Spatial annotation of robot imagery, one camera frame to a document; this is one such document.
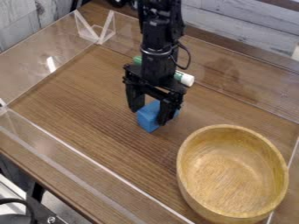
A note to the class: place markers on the brown wooden bowl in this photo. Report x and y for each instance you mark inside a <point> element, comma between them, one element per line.
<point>232,174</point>

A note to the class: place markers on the clear acrylic tray walls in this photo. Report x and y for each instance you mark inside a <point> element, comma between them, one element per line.
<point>69,133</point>

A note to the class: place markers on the black metal table leg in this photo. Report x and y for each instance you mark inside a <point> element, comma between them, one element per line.
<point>37,192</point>

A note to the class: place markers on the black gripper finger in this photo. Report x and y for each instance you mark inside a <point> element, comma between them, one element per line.
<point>134,96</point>
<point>169,106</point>

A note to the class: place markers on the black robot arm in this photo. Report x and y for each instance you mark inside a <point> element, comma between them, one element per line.
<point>152,78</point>

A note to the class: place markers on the blue rectangular block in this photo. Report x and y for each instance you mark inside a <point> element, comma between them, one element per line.
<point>146,116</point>

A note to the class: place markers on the green Expo marker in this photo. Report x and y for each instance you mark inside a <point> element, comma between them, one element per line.
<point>184,78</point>

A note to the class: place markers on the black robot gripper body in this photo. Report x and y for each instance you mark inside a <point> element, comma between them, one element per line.
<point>169,89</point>

